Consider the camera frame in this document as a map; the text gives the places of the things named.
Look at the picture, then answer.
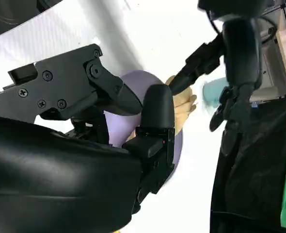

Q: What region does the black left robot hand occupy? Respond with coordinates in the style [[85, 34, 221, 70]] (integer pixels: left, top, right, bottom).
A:
[[166, 18, 264, 132]]

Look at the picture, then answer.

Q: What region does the lilac plate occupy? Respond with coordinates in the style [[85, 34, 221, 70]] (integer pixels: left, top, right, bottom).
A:
[[104, 69, 184, 176]]

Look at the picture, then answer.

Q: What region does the grey machine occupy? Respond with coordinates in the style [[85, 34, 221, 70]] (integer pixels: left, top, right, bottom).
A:
[[249, 14, 286, 104]]

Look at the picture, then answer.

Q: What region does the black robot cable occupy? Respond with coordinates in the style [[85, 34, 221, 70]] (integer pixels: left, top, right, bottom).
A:
[[205, 9, 223, 35]]

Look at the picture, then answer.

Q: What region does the beige towel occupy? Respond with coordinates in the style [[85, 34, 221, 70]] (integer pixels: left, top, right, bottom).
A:
[[128, 75, 197, 142]]

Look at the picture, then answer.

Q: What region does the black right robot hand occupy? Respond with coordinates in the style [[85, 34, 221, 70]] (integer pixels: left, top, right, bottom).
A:
[[0, 43, 175, 233]]

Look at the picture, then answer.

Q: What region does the pale green mug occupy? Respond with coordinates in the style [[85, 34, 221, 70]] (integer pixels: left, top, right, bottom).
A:
[[202, 78, 231, 110]]

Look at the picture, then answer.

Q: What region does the black cloth drape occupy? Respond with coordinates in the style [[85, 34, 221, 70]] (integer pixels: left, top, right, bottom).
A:
[[209, 96, 286, 233]]

